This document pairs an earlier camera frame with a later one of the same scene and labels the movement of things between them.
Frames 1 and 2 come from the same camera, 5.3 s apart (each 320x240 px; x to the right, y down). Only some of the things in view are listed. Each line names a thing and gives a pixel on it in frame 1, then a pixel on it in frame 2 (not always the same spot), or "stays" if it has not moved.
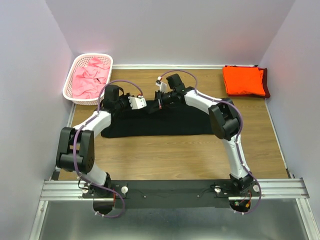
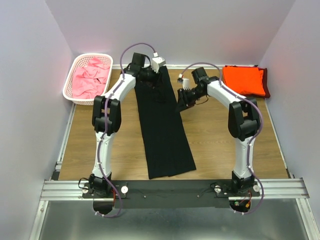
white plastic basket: [88, 73] stays
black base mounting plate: [170, 194] stays
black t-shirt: [150, 120] → [168, 150]
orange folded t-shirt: [243, 80] stays
